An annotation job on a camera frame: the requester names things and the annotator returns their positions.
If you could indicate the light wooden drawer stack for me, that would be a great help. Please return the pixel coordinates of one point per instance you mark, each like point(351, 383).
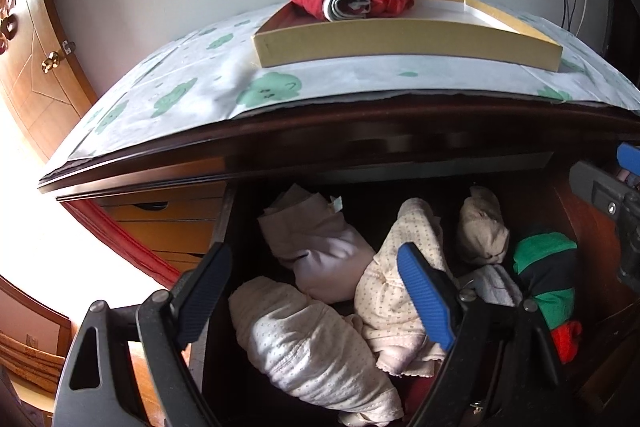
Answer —
point(165, 227)

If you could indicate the beige underwear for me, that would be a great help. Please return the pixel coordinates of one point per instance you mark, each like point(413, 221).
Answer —
point(480, 227)

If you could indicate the white underwear grey print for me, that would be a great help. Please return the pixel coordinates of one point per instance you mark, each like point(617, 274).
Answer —
point(495, 282)

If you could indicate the cream dotted underwear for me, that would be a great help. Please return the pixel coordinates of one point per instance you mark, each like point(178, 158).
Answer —
point(385, 287)

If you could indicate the dark wooden dresser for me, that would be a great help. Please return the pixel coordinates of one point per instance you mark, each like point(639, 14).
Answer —
point(350, 142)

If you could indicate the shallow cardboard box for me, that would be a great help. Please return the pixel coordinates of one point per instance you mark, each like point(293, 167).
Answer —
point(400, 39)

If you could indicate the wooden chair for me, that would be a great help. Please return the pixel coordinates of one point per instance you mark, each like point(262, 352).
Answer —
point(30, 357)

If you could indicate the wooden door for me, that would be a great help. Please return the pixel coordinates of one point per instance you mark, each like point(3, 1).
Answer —
point(35, 72)

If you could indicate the pale pink underwear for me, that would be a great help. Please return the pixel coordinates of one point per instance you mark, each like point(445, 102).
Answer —
point(320, 252)

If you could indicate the black television screen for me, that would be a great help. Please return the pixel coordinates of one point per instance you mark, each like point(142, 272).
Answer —
point(620, 32)

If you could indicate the gold door ornament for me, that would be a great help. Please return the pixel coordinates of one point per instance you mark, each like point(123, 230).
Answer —
point(7, 27)

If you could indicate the green navy striped underwear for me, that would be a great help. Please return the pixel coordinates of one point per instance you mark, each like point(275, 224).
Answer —
point(545, 272)

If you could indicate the dark wooden drawer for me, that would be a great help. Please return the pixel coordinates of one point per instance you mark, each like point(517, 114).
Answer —
point(575, 237)

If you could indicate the cloud print tablecloth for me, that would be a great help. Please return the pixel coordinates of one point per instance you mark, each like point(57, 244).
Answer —
point(200, 82)

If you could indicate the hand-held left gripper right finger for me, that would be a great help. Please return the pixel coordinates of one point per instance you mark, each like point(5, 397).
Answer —
point(425, 297)

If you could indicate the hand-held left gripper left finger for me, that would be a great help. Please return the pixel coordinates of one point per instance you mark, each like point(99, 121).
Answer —
point(202, 292)

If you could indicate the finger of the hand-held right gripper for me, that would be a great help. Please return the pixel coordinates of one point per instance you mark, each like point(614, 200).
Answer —
point(629, 157)

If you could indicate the white dotted underwear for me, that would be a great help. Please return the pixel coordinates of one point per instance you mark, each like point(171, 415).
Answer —
point(300, 342)

